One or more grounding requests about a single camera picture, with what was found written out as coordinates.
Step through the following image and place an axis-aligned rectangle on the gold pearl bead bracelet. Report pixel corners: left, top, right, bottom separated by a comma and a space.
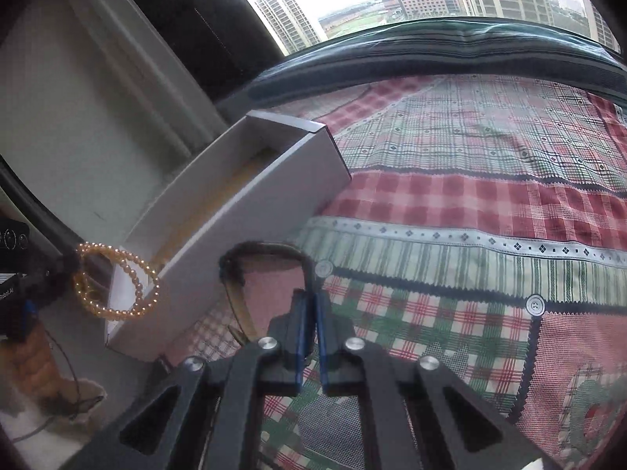
71, 241, 162, 322

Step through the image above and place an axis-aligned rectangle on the dark brown leather watch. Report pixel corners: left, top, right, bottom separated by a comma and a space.
218, 241, 317, 346

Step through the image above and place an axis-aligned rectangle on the left hand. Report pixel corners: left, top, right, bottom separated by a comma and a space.
1, 322, 63, 400

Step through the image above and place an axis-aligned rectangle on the left white curtain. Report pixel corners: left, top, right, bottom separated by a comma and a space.
58, 0, 232, 177

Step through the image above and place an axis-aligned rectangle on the patchwork plaid bed quilt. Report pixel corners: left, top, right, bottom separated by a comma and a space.
160, 73, 627, 470

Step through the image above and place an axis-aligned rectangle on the white cardboard box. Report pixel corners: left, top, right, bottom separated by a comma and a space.
105, 110, 351, 362

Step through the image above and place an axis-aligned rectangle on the striped green blue bolster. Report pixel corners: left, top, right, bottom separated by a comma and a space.
216, 17, 626, 122

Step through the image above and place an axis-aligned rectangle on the black thin cable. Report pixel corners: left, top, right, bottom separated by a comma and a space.
8, 327, 107, 444

